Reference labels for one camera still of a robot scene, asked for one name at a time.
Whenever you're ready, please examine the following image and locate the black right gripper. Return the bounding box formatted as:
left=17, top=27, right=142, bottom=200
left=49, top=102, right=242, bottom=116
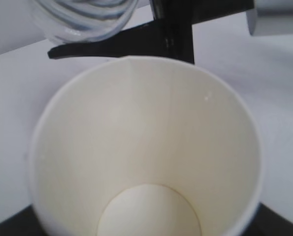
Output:
left=150, top=0, right=255, bottom=24

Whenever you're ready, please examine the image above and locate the clear green-label water bottle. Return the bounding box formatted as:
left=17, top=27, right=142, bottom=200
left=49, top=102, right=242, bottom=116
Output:
left=26, top=0, right=137, bottom=45

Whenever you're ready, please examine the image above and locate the white paper cup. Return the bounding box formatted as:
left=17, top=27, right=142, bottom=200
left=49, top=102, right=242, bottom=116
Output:
left=27, top=57, right=263, bottom=236

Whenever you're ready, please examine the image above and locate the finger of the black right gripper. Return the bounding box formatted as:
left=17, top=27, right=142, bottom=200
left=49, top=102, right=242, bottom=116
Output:
left=48, top=19, right=195, bottom=64

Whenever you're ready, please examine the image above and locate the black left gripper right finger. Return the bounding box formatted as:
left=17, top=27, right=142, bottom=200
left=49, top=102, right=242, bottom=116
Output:
left=242, top=204, right=293, bottom=236

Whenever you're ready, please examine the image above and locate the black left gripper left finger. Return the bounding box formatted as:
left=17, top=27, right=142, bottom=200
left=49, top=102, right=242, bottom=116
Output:
left=0, top=206, right=47, bottom=236

